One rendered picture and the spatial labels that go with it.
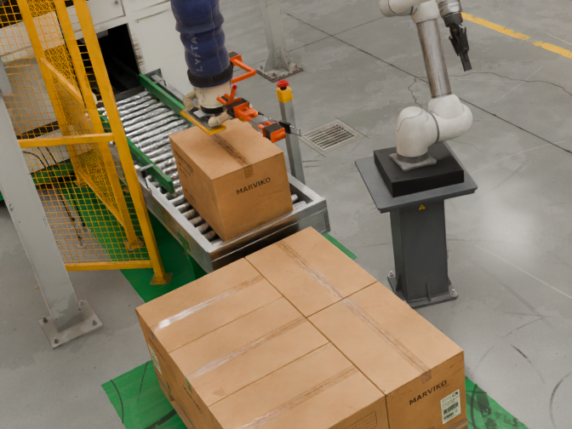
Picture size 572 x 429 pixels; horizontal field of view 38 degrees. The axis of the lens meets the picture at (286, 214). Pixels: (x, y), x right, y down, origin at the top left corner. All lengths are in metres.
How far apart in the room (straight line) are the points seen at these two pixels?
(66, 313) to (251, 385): 1.70
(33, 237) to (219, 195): 1.07
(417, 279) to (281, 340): 1.10
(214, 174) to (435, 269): 1.28
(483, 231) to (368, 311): 1.54
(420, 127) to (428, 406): 1.33
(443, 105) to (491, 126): 2.07
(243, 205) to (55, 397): 1.40
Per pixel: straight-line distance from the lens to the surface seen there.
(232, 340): 3.72
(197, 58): 4.10
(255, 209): 4.27
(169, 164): 5.19
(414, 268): 4.46
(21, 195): 4.49
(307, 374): 3.50
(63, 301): 4.86
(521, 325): 4.46
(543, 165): 5.73
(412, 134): 4.08
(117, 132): 4.58
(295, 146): 4.87
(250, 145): 4.31
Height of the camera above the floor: 2.98
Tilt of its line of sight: 33 degrees down
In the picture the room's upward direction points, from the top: 10 degrees counter-clockwise
